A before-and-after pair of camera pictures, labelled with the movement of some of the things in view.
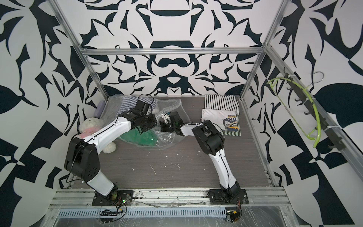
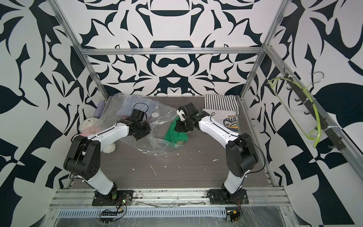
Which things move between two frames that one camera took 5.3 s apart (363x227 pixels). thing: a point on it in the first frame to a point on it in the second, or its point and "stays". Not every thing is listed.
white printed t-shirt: (224, 119) stays
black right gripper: (162, 123) to (179, 126)
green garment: (148, 137) to (172, 135)
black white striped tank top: (226, 102) stays
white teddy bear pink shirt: (89, 126) stays
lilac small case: (99, 111) stays
